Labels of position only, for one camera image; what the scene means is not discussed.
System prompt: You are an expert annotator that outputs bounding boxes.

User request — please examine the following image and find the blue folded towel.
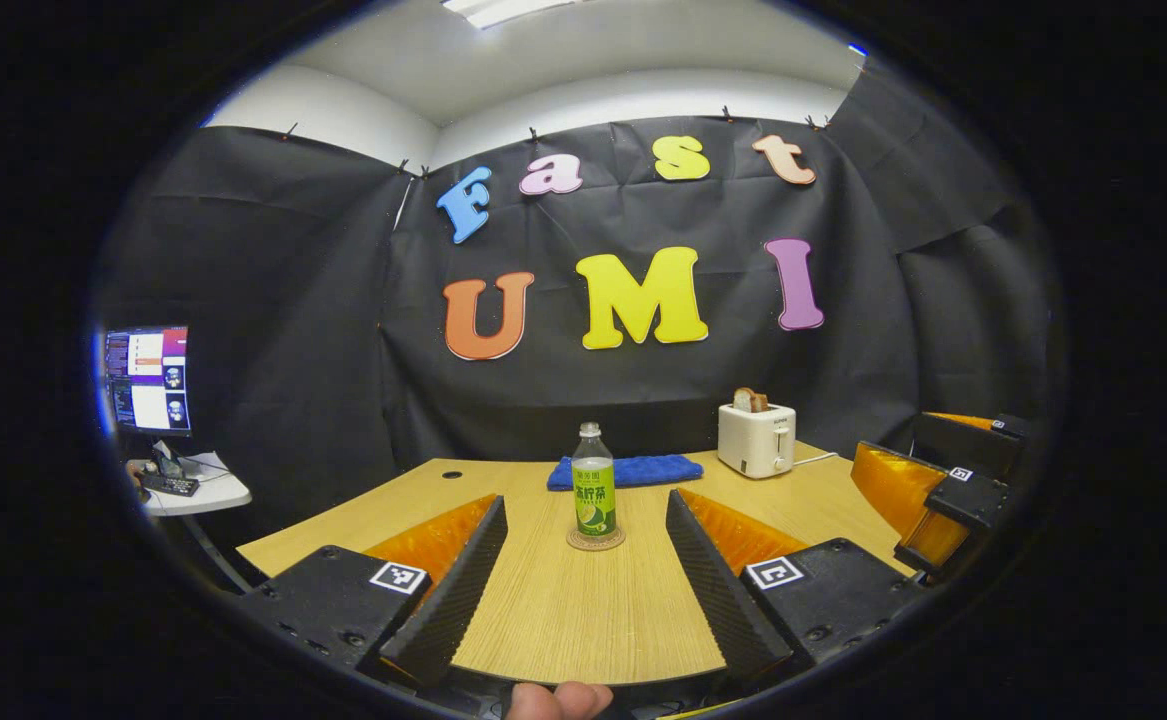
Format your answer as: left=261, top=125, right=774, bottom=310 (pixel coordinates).
left=546, top=454, right=705, bottom=492

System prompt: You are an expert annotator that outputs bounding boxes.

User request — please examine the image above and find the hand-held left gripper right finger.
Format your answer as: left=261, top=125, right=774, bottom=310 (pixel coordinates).
left=664, top=488, right=930, bottom=686

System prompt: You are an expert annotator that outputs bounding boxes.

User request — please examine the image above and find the ceiling light panel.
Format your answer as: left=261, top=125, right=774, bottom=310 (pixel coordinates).
left=443, top=0, right=584, bottom=29

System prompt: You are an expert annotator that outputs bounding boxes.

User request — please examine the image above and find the green label water bottle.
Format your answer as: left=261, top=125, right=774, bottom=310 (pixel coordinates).
left=571, top=422, right=618, bottom=541

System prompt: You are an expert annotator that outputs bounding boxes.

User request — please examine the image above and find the white side table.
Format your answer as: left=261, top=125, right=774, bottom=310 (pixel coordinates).
left=128, top=452, right=254, bottom=518

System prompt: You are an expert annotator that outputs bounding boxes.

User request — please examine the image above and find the black backdrop cloth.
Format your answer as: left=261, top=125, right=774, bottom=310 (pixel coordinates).
left=93, top=100, right=1054, bottom=546

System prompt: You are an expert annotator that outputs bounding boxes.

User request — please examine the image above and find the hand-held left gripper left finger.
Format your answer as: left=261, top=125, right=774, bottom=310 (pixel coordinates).
left=243, top=493, right=510, bottom=691

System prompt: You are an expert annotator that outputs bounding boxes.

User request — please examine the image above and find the computer monitor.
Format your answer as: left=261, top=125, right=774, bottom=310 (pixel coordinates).
left=103, top=325, right=192, bottom=437

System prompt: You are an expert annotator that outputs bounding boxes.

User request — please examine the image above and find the white toaster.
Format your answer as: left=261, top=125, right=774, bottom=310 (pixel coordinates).
left=717, top=402, right=797, bottom=480

